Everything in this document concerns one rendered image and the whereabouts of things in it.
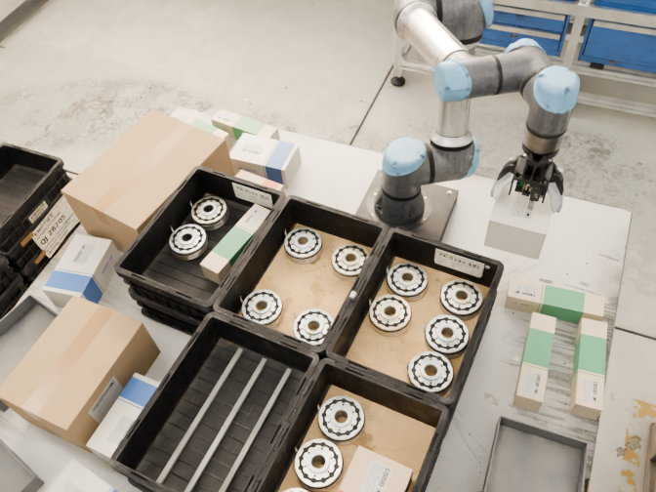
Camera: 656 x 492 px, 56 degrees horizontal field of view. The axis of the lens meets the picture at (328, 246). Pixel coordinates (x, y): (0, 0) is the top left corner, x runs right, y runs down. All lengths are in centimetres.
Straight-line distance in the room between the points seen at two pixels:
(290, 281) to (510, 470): 70
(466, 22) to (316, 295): 75
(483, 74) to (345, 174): 92
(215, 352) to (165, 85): 240
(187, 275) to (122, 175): 39
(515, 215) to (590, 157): 186
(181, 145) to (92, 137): 165
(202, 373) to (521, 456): 77
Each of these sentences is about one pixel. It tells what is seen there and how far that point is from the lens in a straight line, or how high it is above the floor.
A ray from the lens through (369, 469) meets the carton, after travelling 132.
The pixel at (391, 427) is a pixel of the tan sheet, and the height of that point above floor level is 83.
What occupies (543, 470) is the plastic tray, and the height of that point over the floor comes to 70.
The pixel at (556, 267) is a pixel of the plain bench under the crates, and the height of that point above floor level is 70.
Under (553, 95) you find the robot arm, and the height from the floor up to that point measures 145.
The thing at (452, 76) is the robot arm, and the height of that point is 144.
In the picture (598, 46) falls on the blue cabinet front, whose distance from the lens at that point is 317.
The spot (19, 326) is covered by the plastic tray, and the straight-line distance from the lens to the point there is 197.
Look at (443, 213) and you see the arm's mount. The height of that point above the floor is 74.
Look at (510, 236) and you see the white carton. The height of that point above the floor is 110.
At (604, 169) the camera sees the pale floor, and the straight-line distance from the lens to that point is 318.
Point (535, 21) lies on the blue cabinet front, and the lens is 313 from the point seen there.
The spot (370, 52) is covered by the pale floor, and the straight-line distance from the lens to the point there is 373.
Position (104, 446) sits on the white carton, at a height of 79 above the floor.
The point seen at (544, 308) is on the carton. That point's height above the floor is 74.
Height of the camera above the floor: 217
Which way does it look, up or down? 53 degrees down
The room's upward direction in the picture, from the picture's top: 7 degrees counter-clockwise
